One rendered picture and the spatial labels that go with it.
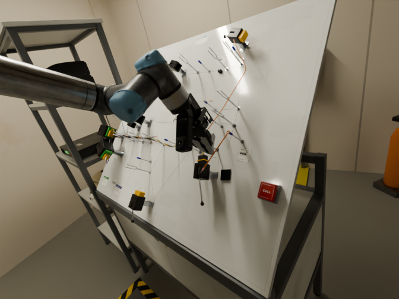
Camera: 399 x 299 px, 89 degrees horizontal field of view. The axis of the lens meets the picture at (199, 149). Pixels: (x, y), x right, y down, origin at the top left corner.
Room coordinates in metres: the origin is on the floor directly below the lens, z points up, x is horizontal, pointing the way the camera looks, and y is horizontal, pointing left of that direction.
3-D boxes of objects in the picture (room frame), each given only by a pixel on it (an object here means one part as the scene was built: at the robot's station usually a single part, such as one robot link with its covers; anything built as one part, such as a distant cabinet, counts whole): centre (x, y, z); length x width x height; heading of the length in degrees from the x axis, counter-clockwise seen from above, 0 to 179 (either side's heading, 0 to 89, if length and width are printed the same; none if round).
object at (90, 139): (1.51, 0.79, 1.09); 0.35 x 0.33 x 0.07; 43
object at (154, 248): (0.99, 0.48, 0.60); 0.55 x 0.02 x 0.39; 43
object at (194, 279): (0.59, 0.10, 0.60); 0.55 x 0.03 x 0.39; 43
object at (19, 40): (1.59, 0.79, 0.92); 0.61 x 0.51 x 1.85; 43
